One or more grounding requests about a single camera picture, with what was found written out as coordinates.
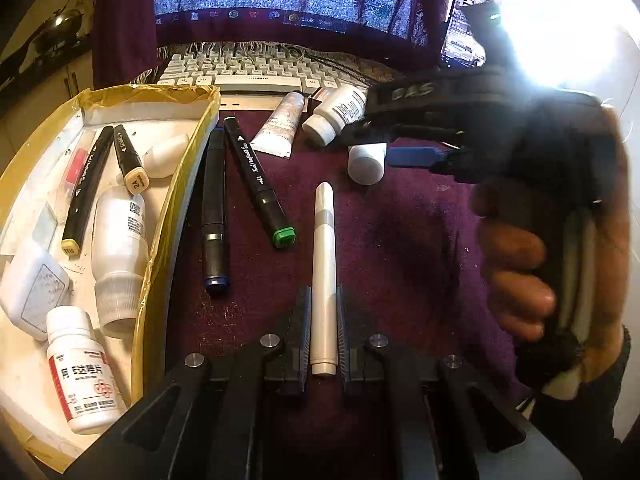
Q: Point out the pale packet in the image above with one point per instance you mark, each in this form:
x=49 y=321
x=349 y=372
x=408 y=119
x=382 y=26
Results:
x=45 y=225

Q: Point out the purple fringed cloth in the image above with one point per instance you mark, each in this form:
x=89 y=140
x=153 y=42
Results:
x=125 y=20

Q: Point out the black smartphone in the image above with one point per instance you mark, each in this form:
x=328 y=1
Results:
x=462 y=35

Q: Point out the white power adapter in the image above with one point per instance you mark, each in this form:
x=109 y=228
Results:
x=30 y=285

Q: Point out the black marker with beige cap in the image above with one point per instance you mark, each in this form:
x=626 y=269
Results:
x=87 y=185
x=130 y=160

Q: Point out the white cream tube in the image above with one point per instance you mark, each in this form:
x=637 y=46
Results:
x=280 y=125

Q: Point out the white bottle with text label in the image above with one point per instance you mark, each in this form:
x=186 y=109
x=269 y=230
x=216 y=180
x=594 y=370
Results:
x=335 y=110

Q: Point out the white bottle with red print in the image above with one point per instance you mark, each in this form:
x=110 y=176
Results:
x=82 y=375

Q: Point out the maroon table cloth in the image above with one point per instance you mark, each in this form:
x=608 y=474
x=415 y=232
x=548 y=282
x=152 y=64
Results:
x=400 y=260

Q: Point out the black marker with green cap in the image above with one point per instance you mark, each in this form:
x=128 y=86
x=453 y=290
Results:
x=257 y=185

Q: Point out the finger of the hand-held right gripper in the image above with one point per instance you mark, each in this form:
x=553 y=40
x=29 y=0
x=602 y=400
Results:
x=400 y=130
x=415 y=156

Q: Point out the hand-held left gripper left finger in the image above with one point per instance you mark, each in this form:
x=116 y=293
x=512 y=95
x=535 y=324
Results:
x=300 y=345

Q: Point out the person's right hand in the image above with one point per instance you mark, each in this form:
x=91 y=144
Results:
x=515 y=260

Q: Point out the large white plastic bottle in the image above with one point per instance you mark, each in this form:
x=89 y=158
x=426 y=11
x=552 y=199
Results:
x=120 y=255

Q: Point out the white squeeze bottle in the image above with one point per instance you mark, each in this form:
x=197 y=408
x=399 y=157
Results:
x=165 y=155

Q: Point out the dark cooking pot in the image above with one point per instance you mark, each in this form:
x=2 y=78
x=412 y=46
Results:
x=60 y=27

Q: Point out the black marker with blue cap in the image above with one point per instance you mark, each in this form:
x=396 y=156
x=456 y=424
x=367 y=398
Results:
x=215 y=210

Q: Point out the white foam box yellow tape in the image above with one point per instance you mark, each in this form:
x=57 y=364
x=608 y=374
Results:
x=165 y=240

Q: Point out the small pink white box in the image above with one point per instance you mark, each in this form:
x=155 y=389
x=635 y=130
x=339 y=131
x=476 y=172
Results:
x=320 y=95

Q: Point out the cream kitchen cabinet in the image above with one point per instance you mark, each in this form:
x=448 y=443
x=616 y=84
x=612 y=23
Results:
x=65 y=85

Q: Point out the small white bottle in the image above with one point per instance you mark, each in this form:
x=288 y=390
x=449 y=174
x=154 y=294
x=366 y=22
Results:
x=367 y=162

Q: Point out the white computer keyboard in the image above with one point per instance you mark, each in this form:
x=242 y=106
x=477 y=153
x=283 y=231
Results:
x=250 y=67

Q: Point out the white pen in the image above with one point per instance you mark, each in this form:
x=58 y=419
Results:
x=322 y=270

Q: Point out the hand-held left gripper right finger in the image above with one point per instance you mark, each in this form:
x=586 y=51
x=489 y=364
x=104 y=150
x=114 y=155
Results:
x=346 y=345

